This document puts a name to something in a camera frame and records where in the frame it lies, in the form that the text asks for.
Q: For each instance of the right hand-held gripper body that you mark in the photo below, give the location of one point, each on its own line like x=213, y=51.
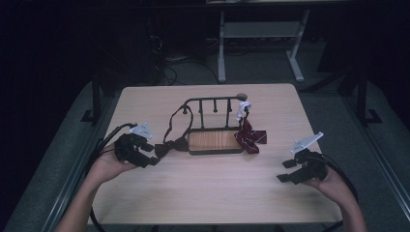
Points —
x=311, y=167

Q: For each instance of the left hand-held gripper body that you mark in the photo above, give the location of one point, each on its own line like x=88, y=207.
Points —
x=129, y=150

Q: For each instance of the dark red striped bow tie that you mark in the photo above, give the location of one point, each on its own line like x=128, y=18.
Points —
x=249, y=137

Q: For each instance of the black hook rack wooden tray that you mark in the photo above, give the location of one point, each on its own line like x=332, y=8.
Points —
x=214, y=140

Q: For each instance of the person's left hand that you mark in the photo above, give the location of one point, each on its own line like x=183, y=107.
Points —
x=108, y=166

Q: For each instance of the person's right hand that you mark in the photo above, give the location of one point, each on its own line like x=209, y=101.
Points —
x=332, y=190

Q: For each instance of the black metal stand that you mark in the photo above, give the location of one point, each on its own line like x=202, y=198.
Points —
x=362, y=100
x=95, y=100

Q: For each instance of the white metal desk frame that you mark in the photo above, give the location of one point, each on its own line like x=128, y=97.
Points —
x=261, y=29

